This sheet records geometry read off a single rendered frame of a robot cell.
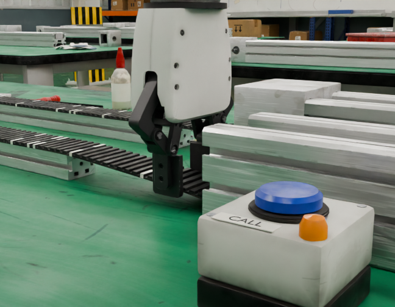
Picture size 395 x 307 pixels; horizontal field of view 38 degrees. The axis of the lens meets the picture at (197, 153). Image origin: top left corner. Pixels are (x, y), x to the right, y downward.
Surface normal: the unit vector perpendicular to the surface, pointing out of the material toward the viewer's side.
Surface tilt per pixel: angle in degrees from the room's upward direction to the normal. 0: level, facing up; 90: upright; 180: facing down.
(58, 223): 0
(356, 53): 90
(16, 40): 90
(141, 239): 0
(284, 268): 90
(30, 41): 90
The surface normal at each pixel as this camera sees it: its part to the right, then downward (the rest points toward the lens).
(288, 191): -0.01, -0.96
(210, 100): 0.80, 0.27
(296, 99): -0.59, 0.18
